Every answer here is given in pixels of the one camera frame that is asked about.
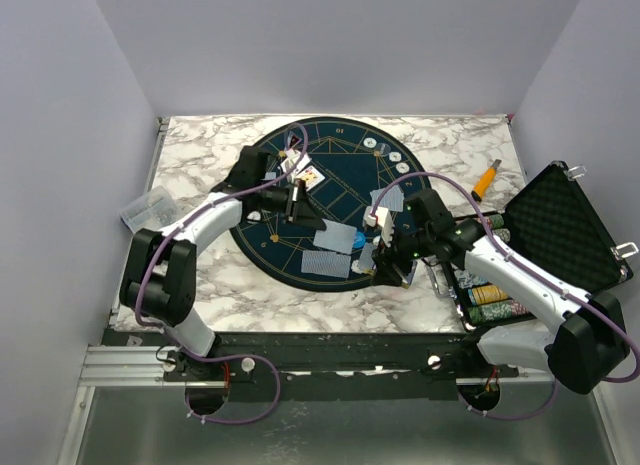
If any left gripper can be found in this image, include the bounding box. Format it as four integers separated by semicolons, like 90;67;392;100
257;179;329;231

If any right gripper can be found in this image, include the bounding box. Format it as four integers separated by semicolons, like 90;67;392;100
371;222;434;287

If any blue playing card box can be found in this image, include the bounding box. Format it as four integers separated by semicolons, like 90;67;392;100
401;261;417;289

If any deck of playing cards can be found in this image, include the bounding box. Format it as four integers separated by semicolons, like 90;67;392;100
358;242;377;273

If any white 5 poker chip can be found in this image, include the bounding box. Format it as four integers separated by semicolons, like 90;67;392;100
351;260;364;274

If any face-down cards mat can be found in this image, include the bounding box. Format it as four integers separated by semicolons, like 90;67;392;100
313;220;357;254

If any face-down cards seat two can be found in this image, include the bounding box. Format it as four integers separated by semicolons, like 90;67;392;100
370;185;404;212

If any face-down cards seat five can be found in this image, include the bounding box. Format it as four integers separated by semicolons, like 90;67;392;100
301;250;351;278

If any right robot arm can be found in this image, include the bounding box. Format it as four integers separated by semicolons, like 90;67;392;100
364;189;639;394

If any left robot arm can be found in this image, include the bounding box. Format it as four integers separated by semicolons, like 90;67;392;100
119;146;326;380

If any blue small blind button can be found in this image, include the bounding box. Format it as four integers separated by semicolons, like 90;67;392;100
352;231;366;249

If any round blue poker mat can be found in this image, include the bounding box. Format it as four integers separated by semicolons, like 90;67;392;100
231;117;429;293

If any yellow chip stack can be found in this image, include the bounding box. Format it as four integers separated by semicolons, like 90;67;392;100
468;285;509;306

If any clear big blind button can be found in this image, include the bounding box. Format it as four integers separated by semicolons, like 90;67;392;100
374;142;391;157

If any dark green chip stack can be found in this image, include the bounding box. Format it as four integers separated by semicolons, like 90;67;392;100
486;214;505;229

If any white grey chip stack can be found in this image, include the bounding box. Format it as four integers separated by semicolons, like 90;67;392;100
493;228;511;243

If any yellow utility knife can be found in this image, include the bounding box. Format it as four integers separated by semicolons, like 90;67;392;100
471;159;502;202

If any clear plastic screw box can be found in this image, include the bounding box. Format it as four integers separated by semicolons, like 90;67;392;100
119;186;179;234

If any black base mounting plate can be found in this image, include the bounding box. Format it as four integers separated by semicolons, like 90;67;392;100
101;330;518;410

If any black poker chip case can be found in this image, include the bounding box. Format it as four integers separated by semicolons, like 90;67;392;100
442;161;634;331

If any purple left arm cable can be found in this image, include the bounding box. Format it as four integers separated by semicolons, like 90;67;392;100
134;123;309;426

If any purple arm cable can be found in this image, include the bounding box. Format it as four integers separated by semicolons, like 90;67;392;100
134;123;309;426
372;171;640;421

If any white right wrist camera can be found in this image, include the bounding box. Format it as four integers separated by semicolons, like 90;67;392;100
363;206;395;248

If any chrome case handle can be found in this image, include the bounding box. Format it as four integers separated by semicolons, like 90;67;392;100
422;258;453;299

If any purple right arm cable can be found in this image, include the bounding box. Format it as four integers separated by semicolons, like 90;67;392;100
372;171;640;421

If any aluminium frame rail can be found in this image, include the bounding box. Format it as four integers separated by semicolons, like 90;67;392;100
79;347;609;389

